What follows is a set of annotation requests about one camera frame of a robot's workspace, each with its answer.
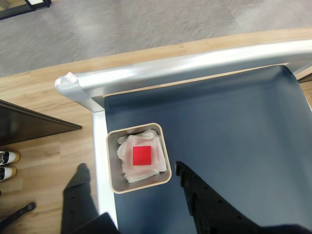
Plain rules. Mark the black framed glass furniture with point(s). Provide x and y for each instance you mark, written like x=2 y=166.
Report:
x=22 y=6

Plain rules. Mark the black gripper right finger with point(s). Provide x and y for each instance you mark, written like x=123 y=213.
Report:
x=209 y=212

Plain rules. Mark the white plastic bag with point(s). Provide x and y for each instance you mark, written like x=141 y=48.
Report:
x=126 y=146

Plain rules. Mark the white red-edged sticker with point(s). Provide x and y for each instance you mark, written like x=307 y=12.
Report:
x=71 y=77
x=58 y=82

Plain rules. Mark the red cube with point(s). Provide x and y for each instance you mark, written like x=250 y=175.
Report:
x=142 y=156

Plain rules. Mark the dark brown cabinet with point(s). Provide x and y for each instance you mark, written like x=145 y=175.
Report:
x=29 y=124

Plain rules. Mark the beige box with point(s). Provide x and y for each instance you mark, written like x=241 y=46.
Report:
x=114 y=180

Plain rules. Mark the silver metal table rim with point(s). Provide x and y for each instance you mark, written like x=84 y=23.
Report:
x=170 y=65

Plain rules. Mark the black white shoe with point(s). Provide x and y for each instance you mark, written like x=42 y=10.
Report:
x=8 y=173
x=9 y=156

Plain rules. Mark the black chair base leg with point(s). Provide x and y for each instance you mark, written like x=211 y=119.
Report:
x=22 y=212

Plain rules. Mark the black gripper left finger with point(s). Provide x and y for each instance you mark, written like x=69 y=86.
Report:
x=78 y=207

